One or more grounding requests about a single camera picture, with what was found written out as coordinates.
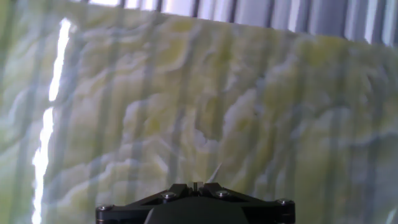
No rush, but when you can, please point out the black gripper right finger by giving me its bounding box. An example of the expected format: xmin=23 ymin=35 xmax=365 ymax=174
xmin=196 ymin=182 xmax=295 ymax=224

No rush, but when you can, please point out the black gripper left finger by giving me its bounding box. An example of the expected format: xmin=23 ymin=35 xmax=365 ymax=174
xmin=95 ymin=182 xmax=196 ymax=224

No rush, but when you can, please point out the small clear pipette tip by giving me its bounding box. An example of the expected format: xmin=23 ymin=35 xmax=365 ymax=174
xmin=206 ymin=162 xmax=223 ymax=184

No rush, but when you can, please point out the green marble pattern mat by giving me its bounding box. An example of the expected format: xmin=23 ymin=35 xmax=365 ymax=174
xmin=0 ymin=0 xmax=398 ymax=224

